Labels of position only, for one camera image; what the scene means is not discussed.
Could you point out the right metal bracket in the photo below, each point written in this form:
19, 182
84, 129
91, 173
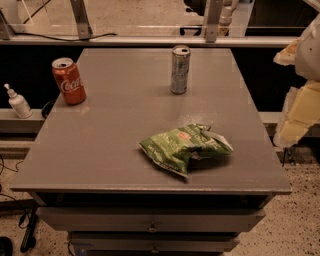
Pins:
212, 14

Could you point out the lower grey drawer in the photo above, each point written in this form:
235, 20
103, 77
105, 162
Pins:
157, 242

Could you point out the top grey drawer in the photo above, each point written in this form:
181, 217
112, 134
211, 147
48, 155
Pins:
150, 219

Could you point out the red coca-cola can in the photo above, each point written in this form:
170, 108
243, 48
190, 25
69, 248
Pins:
68, 79

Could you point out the silver redbull can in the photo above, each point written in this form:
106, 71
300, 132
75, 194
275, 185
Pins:
180, 68

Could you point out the white pump bottle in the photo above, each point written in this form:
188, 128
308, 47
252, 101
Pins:
18, 103

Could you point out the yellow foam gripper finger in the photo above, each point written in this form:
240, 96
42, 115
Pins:
301, 110
287, 55

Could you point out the green jalapeno chip bag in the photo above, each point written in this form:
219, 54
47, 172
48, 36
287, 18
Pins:
172, 150

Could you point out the metal bracket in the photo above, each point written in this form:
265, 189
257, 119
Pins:
212, 14
81, 18

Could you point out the grey drawer cabinet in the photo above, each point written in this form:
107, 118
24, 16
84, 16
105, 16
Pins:
89, 155

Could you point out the grey drawer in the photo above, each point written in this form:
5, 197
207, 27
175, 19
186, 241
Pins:
150, 219
157, 242

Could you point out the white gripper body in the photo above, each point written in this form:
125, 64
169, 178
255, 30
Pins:
310, 55

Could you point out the left metal bracket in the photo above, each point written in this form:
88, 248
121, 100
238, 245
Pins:
81, 18

